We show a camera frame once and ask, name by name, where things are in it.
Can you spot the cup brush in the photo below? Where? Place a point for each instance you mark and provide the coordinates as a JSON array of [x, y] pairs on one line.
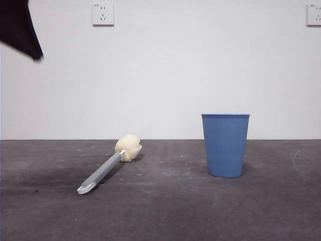
[[100, 173]]

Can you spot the blue ribbed plastic cup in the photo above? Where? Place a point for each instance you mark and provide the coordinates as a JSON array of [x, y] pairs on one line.
[[225, 150]]

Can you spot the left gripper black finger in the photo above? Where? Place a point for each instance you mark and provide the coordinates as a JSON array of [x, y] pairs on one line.
[[17, 30]]

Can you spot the white wall socket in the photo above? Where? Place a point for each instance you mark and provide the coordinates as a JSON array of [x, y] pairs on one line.
[[314, 15], [103, 14]]

